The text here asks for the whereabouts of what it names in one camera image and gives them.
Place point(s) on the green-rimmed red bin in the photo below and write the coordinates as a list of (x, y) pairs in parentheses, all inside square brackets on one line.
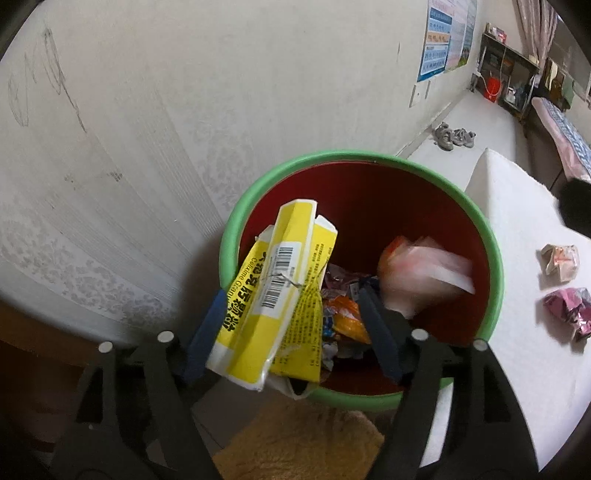
[(369, 198)]

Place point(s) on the pale wall poster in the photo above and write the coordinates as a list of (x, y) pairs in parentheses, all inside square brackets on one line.
[(461, 32)]

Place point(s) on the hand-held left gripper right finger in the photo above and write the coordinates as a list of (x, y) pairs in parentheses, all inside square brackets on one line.
[(376, 323)]

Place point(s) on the blue wall poster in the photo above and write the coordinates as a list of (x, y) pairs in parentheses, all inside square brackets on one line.
[(434, 41)]

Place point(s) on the pink curtain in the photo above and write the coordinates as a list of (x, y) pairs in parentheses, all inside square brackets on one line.
[(535, 27)]

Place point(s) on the dark wooden shelf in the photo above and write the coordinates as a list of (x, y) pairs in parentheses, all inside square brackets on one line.
[(508, 74)]

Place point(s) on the white and orange plastic wrapper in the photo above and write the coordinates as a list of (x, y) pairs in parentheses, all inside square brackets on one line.
[(415, 272)]

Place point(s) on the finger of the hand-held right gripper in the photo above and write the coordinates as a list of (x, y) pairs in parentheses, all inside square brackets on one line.
[(577, 205)]

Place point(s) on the yellow carton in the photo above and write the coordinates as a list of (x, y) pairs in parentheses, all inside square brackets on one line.
[(277, 304)]

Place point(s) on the white cloth-covered table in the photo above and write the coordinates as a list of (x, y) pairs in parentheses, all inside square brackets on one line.
[(517, 369)]

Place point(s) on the crumpled white and red wrapper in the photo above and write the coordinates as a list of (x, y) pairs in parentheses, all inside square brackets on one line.
[(561, 261)]

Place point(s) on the red bucket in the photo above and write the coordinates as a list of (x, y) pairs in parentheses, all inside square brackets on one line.
[(492, 90)]

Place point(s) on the crumpled pink wrapper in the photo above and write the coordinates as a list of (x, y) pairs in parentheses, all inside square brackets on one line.
[(570, 309)]

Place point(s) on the pile of crumpled wrappers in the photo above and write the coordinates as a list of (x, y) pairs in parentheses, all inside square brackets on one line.
[(339, 279)]

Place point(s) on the white wall plate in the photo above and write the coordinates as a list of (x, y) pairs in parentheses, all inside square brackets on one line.
[(415, 96)]

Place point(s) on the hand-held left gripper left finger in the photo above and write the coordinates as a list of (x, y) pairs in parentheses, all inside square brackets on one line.
[(210, 318)]

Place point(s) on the blue patterned blanket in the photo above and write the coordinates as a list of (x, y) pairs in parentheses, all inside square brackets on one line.
[(570, 134)]

